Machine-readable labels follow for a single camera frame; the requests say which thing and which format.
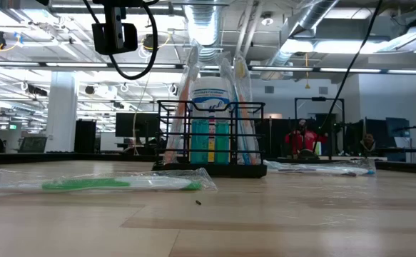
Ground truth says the black wire caddy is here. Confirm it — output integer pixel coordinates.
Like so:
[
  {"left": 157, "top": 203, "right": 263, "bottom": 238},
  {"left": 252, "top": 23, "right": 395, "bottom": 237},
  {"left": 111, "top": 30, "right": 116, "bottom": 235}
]
[{"left": 152, "top": 99, "right": 268, "bottom": 178}]

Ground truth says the white building column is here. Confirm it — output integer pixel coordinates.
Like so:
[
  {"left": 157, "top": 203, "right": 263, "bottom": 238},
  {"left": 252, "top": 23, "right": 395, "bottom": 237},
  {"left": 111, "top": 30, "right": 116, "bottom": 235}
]
[{"left": 44, "top": 71, "right": 79, "bottom": 153}]

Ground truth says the long ceiling light strip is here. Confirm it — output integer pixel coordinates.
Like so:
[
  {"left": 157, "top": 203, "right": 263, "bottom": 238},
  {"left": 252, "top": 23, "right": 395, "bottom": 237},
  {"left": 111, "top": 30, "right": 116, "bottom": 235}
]
[{"left": 0, "top": 61, "right": 416, "bottom": 75}]

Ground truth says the silver round air duct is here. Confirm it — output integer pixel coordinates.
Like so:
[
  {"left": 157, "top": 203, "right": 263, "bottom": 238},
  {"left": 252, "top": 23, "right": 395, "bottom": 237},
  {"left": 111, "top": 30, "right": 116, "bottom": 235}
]
[
  {"left": 185, "top": 0, "right": 226, "bottom": 65},
  {"left": 260, "top": 0, "right": 340, "bottom": 80}
]

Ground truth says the purple toothbrush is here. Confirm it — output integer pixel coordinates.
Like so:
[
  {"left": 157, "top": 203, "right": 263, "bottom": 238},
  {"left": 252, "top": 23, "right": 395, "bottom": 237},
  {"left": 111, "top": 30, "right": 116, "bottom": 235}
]
[{"left": 264, "top": 158, "right": 358, "bottom": 178}]

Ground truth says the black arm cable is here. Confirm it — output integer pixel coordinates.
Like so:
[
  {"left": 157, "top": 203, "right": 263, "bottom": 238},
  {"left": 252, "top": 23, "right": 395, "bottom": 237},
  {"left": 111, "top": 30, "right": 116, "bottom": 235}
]
[
  {"left": 82, "top": 0, "right": 158, "bottom": 80},
  {"left": 313, "top": 0, "right": 385, "bottom": 143}
]

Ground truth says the black cabinet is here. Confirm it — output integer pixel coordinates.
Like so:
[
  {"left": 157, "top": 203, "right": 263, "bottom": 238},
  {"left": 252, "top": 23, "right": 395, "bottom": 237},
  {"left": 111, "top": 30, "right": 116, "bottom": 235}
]
[{"left": 73, "top": 119, "right": 97, "bottom": 154}]

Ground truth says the dark computer monitor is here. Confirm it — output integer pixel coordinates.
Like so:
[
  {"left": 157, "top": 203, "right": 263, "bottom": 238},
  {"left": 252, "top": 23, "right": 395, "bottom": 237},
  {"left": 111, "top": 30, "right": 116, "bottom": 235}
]
[{"left": 114, "top": 112, "right": 159, "bottom": 139}]

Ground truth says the green toothbrush in clear bag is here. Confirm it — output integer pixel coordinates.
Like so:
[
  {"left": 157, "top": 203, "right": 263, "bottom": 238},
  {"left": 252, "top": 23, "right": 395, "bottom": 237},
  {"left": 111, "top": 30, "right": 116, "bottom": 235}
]
[{"left": 0, "top": 167, "right": 218, "bottom": 196}]

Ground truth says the white-lidded wipes canister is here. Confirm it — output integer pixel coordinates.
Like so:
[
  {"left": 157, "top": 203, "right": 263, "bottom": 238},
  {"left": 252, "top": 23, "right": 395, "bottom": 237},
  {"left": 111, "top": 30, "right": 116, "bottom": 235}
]
[{"left": 189, "top": 76, "right": 232, "bottom": 163}]

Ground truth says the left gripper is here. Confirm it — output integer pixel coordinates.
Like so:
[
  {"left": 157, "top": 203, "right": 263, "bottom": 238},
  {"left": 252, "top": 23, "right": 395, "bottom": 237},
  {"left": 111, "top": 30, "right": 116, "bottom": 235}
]
[{"left": 101, "top": 0, "right": 145, "bottom": 8}]

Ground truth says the dark open laptop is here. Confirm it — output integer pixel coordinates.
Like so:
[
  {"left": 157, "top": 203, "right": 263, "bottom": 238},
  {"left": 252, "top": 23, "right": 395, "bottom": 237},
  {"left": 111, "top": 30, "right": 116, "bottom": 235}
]
[{"left": 18, "top": 136, "right": 48, "bottom": 153}]

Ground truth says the teal mouthwash bottle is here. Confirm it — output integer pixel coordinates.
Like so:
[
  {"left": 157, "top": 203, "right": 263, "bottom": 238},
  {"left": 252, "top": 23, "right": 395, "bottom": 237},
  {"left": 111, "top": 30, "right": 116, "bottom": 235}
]
[
  {"left": 214, "top": 119, "right": 231, "bottom": 165},
  {"left": 190, "top": 119, "right": 210, "bottom": 165}
]

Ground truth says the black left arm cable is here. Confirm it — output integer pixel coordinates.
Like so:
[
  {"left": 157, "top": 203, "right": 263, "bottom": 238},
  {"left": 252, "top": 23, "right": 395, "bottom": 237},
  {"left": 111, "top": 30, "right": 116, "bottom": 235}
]
[{"left": 82, "top": 0, "right": 158, "bottom": 80}]

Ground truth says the orange toothbrush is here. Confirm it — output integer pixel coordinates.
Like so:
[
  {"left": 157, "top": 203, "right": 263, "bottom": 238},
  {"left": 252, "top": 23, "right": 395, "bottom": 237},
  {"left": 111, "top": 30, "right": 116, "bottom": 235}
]
[
  {"left": 163, "top": 44, "right": 203, "bottom": 166},
  {"left": 233, "top": 53, "right": 262, "bottom": 166}
]

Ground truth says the person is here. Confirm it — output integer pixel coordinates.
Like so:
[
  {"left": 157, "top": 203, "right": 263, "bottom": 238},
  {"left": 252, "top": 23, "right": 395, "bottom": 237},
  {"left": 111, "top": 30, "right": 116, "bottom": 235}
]
[
  {"left": 359, "top": 132, "right": 377, "bottom": 154},
  {"left": 284, "top": 119, "right": 329, "bottom": 158}
]

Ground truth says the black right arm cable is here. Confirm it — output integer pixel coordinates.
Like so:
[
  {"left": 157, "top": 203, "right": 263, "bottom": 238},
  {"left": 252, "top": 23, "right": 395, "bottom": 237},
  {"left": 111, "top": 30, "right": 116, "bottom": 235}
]
[{"left": 313, "top": 0, "right": 385, "bottom": 143}]

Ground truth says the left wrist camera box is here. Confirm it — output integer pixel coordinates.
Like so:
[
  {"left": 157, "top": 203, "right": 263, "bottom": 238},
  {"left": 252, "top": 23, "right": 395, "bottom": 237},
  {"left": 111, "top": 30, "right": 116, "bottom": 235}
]
[{"left": 92, "top": 0, "right": 139, "bottom": 55}]

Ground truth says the black stand frame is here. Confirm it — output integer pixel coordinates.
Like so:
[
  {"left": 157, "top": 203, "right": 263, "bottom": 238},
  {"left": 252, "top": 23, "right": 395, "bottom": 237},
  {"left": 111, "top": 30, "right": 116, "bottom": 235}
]
[{"left": 294, "top": 96, "right": 346, "bottom": 158}]

